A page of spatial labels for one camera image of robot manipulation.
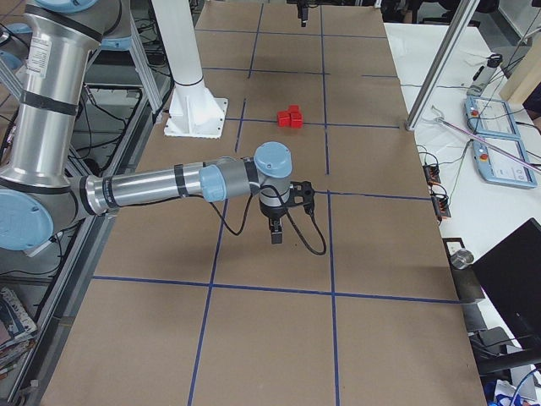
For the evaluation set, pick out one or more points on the metal cup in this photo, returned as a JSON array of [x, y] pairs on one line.
[[461, 259]]

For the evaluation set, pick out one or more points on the stack of magazines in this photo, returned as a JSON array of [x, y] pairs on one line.
[[17, 330]]

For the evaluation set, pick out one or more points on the teach pendant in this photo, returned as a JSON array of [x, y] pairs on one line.
[[496, 168], [490, 116]]

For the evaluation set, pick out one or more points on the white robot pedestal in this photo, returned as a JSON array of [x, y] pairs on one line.
[[194, 111]]

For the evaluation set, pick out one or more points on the upper teach pendant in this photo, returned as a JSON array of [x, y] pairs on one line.
[[490, 116]]

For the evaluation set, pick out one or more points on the black monitor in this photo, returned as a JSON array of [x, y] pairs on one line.
[[510, 275]]

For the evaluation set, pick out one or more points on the aluminium frame post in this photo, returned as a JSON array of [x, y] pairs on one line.
[[459, 23]]

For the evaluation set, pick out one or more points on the lower teach pendant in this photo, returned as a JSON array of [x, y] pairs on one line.
[[496, 168]]

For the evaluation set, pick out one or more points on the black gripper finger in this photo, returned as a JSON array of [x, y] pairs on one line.
[[303, 12]]

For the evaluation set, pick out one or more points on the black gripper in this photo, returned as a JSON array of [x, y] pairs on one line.
[[271, 212]]

